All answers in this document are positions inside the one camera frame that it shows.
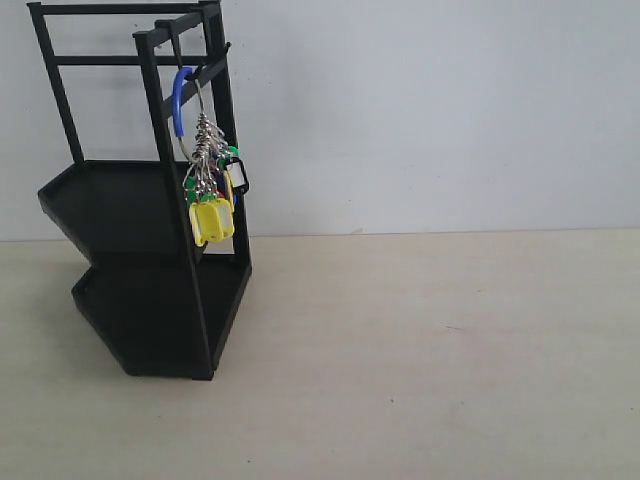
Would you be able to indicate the colourful key tag bunch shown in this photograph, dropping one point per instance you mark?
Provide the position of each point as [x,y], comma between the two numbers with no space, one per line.
[215,176]

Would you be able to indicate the black two-tier metal rack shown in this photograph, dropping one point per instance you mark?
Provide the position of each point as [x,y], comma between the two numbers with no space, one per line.
[163,306]

